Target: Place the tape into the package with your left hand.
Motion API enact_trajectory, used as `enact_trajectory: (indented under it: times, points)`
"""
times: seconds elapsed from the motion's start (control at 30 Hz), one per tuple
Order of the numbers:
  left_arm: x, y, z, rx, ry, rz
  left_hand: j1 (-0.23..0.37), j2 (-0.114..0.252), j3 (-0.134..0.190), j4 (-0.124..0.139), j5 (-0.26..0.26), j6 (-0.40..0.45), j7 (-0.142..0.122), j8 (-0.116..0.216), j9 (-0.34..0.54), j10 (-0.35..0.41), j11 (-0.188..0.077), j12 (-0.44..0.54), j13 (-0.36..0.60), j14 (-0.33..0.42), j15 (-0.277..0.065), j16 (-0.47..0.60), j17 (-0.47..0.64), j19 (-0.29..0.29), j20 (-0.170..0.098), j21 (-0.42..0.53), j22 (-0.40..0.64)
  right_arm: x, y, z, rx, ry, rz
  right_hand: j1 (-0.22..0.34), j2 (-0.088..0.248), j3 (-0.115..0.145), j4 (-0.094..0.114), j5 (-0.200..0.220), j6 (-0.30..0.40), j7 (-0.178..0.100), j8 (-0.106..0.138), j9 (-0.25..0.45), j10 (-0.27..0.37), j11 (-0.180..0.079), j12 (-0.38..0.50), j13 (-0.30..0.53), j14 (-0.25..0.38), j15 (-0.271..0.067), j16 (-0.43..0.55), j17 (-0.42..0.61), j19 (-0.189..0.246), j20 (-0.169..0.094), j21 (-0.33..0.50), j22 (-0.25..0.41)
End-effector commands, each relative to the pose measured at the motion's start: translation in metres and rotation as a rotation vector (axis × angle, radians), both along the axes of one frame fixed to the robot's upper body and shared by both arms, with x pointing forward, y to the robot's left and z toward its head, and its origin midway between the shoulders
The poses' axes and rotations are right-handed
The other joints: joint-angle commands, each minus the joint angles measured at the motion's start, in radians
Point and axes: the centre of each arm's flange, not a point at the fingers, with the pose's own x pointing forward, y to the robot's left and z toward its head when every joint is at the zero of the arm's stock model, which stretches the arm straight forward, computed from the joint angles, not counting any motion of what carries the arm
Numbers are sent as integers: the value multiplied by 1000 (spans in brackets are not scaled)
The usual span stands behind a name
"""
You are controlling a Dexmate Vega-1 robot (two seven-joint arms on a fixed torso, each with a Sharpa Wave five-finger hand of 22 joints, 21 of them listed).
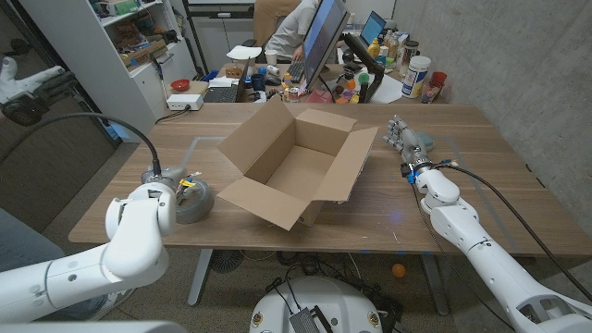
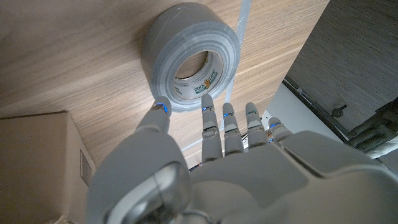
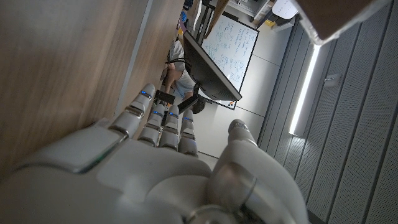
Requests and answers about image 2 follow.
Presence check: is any open brown cardboard box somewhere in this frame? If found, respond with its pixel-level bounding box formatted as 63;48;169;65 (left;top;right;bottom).
0;111;96;224

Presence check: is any grey duct tape roll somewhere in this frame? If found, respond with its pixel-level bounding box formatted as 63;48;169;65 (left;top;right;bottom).
141;2;242;113

